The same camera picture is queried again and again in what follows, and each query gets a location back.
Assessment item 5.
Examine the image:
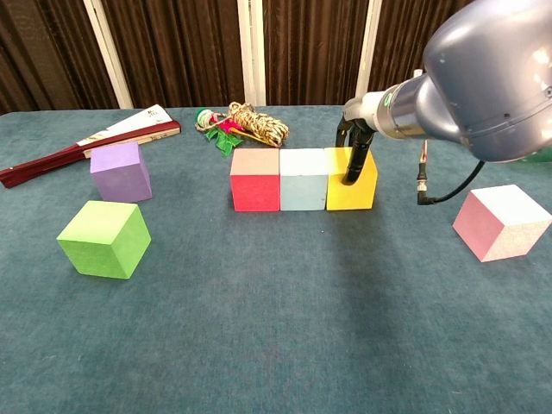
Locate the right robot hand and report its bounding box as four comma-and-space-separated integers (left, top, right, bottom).
334, 92, 389, 187

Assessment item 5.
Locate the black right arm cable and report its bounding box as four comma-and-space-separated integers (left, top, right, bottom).
416, 140, 486, 206

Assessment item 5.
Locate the blue felt table cloth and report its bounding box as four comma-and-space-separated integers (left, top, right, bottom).
0, 101, 552, 414

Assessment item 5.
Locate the dark brown curtain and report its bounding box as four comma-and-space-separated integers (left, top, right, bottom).
0, 0, 475, 114

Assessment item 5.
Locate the coiled beige rope bundle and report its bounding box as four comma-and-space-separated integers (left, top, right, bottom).
227, 101, 291, 149

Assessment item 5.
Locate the folded red paper fan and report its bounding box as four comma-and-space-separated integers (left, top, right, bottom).
0, 104, 182, 190

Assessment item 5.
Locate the purple foam cube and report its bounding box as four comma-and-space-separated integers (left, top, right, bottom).
89, 141, 154, 203

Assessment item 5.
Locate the red foam cube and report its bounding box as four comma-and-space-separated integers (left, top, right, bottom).
229, 147, 281, 213

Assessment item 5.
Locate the light blue foam cube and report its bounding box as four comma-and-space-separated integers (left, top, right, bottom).
279, 147, 329, 212

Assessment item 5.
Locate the yellow foam cube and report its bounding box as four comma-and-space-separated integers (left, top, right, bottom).
325, 147, 380, 212

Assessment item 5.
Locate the green foam cube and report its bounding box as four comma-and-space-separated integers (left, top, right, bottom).
55, 199, 153, 280

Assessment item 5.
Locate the white partition frame post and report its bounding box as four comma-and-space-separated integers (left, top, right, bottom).
236, 0, 267, 107
353, 0, 384, 104
83, 0, 135, 110

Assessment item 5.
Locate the pink foam cube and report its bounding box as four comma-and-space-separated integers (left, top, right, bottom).
451, 184, 552, 263

